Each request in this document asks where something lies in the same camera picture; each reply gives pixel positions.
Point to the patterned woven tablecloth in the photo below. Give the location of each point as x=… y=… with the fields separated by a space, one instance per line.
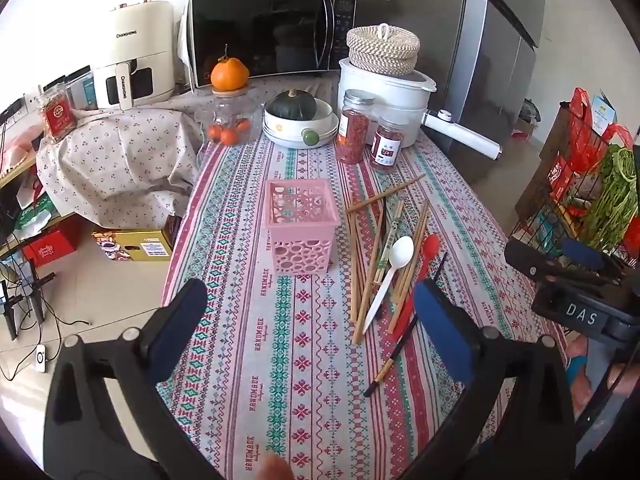
x=310 y=340

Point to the red plastic spoon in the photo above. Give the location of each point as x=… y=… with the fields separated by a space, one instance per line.
x=431 y=246

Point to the person's right hand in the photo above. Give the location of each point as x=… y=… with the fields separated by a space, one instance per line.
x=622 y=380

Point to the short jar with red label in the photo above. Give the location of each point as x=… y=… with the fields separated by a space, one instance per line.
x=386 y=147

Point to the woven lidded basket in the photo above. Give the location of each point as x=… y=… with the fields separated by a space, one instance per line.
x=382 y=50

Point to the large orange with stem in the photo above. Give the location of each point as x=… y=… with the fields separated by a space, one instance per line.
x=229 y=74

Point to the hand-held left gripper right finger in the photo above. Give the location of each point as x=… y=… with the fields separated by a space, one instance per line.
x=442 y=330

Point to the red cardboard box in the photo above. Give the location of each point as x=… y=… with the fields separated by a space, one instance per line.
x=47 y=250

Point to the person's left hand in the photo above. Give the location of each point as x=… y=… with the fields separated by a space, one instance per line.
x=272 y=467

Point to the green leafy vegetables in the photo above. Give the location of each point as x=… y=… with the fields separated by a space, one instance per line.
x=615 y=195

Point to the clear jar with teal label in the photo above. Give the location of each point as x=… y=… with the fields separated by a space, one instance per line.
x=82 y=89

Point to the small orange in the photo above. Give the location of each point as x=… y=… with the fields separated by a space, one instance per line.
x=243 y=125
x=215 y=132
x=230 y=136

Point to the clear glass jar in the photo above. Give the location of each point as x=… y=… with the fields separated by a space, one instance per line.
x=227 y=110

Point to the pink perforated plastic basket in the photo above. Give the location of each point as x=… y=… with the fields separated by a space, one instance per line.
x=300 y=255

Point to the paper-wrapped chopstick pair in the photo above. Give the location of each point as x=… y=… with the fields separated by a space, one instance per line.
x=386 y=250

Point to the black metal stand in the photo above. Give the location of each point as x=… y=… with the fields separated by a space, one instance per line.
x=35 y=290

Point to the blue and white carton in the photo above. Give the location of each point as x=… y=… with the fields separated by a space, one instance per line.
x=602 y=110

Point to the red plastic bag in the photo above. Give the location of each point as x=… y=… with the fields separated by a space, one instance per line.
x=580 y=130
x=620 y=137

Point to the grey refrigerator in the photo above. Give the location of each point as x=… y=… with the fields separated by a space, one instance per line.
x=480 y=35

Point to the floral furniture cover cloth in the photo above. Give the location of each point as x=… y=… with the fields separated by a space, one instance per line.
x=115 y=160

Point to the brown cardboard box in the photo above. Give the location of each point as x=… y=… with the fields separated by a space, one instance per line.
x=537 y=180

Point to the pile of wooden chopsticks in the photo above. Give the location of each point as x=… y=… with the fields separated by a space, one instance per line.
x=354 y=260

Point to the cream air fryer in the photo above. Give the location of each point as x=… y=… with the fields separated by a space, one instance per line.
x=140 y=35

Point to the white rice cooker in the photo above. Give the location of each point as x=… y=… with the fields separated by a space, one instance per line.
x=395 y=95

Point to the white plastic spoon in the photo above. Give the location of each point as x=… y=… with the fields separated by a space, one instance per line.
x=402 y=252

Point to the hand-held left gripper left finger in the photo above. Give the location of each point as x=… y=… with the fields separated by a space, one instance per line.
x=177 y=325

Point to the yellow printed box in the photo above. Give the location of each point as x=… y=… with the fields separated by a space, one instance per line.
x=135 y=247

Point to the tall jar of red berries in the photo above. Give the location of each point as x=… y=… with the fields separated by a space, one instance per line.
x=352 y=135

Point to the white power adapter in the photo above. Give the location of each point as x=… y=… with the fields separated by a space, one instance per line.
x=41 y=357

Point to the black microwave oven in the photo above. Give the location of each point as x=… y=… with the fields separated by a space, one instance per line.
x=260 y=30

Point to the dark green squash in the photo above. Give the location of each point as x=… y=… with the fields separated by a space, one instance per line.
x=293 y=105

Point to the black chopstick with tan end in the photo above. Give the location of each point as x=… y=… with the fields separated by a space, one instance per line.
x=387 y=362

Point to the white cling film dispenser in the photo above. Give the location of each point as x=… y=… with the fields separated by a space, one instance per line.
x=465 y=137

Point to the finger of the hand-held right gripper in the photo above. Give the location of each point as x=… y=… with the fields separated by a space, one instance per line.
x=530 y=260
x=582 y=255

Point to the red patterned tin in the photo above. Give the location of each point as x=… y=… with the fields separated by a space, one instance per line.
x=57 y=115

